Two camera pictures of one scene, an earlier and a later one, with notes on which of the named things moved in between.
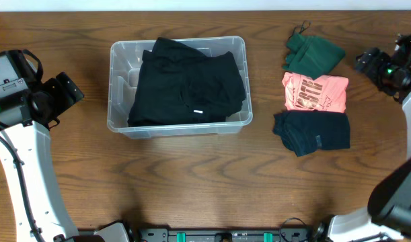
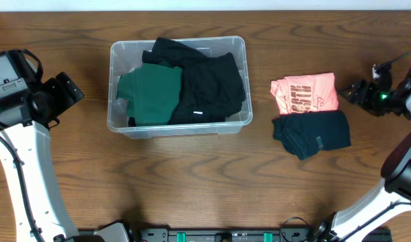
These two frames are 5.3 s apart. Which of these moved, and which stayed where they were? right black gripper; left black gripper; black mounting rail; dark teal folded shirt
Moved: right black gripper
Stayed: left black gripper; dark teal folded shirt; black mounting rail
